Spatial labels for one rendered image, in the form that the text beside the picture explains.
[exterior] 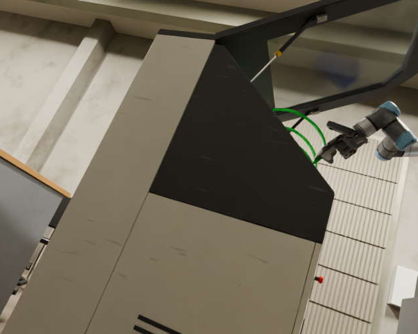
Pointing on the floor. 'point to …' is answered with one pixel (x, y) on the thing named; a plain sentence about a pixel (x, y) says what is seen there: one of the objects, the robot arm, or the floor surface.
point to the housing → (111, 191)
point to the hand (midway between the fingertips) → (316, 157)
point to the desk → (13, 222)
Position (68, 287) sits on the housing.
